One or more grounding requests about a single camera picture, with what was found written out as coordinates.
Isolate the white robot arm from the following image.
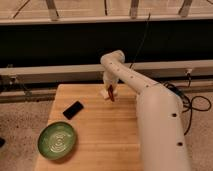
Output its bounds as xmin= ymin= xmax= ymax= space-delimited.
xmin=100 ymin=50 xmax=192 ymax=171

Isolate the thin black hanging cable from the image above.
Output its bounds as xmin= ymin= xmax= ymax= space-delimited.
xmin=128 ymin=12 xmax=151 ymax=70

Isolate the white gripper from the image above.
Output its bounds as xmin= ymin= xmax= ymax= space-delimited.
xmin=103 ymin=71 xmax=119 ymax=89

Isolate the red chili pepper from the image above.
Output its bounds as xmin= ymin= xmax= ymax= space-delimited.
xmin=108 ymin=85 xmax=115 ymax=102

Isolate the green ceramic bowl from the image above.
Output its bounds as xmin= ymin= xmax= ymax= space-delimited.
xmin=37 ymin=121 xmax=77 ymax=160

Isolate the black cable bundle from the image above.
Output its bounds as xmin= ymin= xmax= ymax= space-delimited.
xmin=161 ymin=81 xmax=213 ymax=137

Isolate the black rectangular block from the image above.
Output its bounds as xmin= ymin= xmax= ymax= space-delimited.
xmin=63 ymin=101 xmax=84 ymax=120

